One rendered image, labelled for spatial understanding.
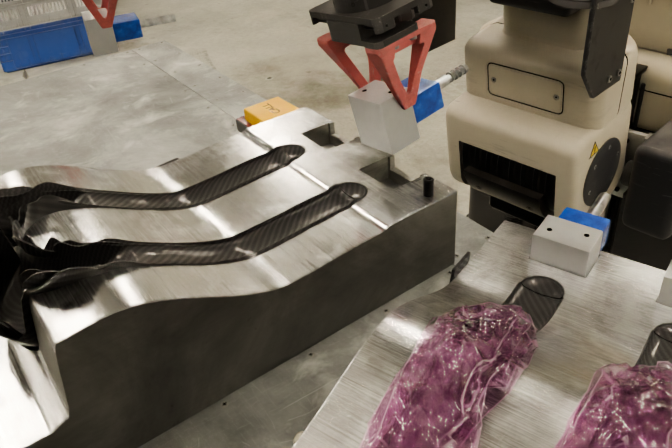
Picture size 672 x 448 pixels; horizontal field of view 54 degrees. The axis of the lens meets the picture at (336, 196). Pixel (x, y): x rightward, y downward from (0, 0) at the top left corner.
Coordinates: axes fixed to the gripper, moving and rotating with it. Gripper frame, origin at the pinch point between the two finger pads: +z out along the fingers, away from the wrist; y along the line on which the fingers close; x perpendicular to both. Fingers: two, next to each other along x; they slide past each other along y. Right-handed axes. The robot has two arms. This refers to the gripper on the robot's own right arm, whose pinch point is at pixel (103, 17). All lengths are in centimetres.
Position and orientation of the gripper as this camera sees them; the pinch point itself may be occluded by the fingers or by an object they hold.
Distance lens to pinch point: 106.4
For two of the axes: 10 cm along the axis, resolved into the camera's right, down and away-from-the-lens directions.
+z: 0.5, 8.4, 5.4
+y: 4.1, 4.8, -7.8
